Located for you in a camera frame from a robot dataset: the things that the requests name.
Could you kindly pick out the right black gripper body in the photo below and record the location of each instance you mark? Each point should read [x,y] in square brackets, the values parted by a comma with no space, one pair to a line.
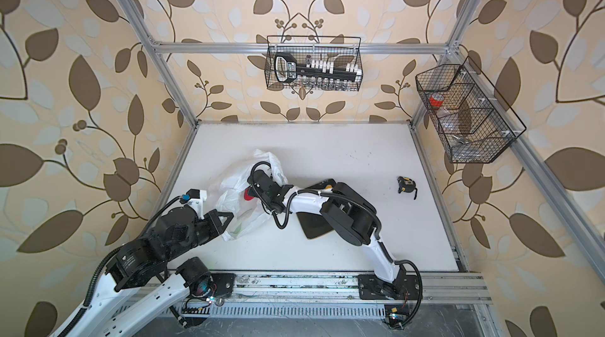
[253,192]

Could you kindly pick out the black yellow tape measure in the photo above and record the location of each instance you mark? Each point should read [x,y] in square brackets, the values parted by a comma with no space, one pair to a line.
[408,186]

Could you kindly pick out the black socket tool set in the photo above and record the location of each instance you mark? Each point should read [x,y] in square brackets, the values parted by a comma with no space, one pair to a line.
[287,70]

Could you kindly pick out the rear black wire basket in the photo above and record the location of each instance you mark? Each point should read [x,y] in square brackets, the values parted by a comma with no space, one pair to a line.
[341,49]

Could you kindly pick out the red strawberry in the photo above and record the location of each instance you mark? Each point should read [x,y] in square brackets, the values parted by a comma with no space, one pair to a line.
[248,196]

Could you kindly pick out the red item in basket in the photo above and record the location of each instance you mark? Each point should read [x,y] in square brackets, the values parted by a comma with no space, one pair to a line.
[436,100]

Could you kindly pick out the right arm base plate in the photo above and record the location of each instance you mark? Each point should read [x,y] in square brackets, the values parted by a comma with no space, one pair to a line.
[404,287]

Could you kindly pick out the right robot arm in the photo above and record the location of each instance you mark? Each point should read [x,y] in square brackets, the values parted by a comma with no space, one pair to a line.
[334,206]

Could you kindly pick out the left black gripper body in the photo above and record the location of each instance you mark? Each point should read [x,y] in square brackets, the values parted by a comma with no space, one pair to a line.
[198,234]

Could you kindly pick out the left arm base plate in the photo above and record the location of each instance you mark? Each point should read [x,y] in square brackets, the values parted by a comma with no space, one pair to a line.
[217,285]

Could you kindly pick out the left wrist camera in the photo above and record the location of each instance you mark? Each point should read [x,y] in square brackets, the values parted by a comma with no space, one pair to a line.
[194,199]

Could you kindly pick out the black tray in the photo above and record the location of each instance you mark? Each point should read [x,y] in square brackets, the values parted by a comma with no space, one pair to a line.
[314,225]

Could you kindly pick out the white plastic bag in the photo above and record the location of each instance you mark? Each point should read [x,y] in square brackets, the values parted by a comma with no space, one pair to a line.
[227,193]

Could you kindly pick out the side black wire basket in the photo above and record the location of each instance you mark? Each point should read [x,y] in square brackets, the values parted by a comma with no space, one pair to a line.
[476,123]

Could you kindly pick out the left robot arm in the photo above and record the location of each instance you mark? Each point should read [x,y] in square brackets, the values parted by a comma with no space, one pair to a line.
[133,284]

